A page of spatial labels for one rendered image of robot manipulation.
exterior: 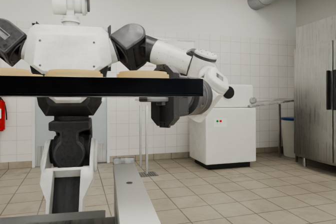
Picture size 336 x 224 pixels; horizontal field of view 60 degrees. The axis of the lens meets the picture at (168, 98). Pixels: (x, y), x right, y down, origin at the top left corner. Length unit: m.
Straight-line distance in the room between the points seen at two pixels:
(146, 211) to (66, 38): 0.80
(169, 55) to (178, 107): 0.45
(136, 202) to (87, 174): 0.72
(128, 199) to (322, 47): 4.16
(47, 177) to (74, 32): 0.46
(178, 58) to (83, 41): 0.32
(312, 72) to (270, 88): 1.42
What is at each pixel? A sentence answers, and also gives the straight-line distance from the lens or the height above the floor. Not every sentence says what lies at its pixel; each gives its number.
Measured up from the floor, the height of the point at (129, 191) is 0.90.
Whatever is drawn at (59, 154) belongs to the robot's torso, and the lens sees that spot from 1.04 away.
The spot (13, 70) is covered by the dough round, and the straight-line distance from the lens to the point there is 0.27.
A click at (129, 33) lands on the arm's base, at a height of 1.22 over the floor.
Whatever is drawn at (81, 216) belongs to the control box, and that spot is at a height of 0.84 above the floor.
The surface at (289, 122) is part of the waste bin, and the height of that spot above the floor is 0.59.
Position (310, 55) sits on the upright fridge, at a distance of 4.50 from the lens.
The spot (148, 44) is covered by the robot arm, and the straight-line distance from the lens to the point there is 1.04.
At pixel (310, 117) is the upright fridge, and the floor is 0.73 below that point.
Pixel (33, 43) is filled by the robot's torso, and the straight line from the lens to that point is 1.02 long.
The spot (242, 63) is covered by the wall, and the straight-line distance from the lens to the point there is 5.41.
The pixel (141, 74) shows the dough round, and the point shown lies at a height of 1.01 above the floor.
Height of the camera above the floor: 0.99
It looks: level
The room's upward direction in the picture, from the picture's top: straight up
